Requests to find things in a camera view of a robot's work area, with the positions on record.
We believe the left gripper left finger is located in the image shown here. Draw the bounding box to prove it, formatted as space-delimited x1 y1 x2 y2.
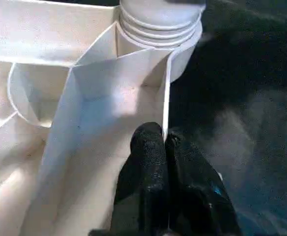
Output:
109 122 171 236

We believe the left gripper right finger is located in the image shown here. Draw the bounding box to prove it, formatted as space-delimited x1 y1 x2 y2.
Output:
165 128 243 236

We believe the white compartment tray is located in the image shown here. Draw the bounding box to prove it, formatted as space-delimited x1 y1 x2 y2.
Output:
0 0 203 236

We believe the white plastic table leg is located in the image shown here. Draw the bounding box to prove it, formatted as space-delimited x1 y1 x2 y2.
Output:
119 0 206 48

